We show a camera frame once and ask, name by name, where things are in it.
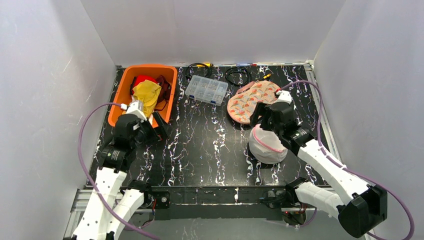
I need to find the black coiled cable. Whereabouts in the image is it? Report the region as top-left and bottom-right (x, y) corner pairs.
(224, 66), (253, 87)
(185, 62), (213, 80)

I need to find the purple cable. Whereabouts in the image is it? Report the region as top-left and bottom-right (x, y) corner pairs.
(77, 102), (160, 240)
(279, 80), (415, 240)

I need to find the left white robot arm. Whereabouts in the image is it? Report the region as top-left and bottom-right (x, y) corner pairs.
(71, 111), (169, 240)

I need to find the yellow bra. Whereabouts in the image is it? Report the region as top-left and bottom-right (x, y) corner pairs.
(133, 80), (161, 118)

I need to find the red garment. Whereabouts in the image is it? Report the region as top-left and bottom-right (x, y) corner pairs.
(130, 75), (157, 95)

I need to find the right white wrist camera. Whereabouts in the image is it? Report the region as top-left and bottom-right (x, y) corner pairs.
(274, 89), (292, 105)

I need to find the black coiled cable right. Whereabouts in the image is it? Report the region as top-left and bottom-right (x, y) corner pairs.
(224, 66), (253, 87)

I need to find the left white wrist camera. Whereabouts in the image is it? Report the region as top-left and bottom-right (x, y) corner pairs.
(120, 100), (147, 122)

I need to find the dark maroon bra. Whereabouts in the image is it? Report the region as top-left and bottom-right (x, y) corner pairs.
(154, 75), (172, 111)

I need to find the clear plastic screw box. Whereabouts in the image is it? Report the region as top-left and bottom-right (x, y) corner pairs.
(185, 75), (229, 106)

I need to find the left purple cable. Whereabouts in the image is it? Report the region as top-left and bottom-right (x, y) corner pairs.
(77, 102), (160, 240)

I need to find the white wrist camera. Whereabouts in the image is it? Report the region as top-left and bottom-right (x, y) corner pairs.
(120, 100), (147, 122)
(274, 89), (292, 105)

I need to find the black coiled cable left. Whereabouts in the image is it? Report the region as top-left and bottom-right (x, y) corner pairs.
(185, 62), (213, 80)

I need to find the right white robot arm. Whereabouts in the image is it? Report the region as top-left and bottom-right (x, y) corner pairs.
(250, 102), (388, 238)

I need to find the orange plastic bin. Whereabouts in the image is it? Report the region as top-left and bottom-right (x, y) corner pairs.
(113, 64), (178, 128)

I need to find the floral pink fabric pouch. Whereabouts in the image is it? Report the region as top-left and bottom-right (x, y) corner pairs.
(227, 80), (280, 125)

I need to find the aluminium right rail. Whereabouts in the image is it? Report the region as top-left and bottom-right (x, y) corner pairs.
(304, 59), (341, 161)

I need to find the white mesh laundry bag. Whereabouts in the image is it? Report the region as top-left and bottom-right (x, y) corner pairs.
(248, 124), (288, 165)

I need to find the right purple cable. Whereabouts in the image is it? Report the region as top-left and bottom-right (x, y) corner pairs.
(279, 80), (415, 240)

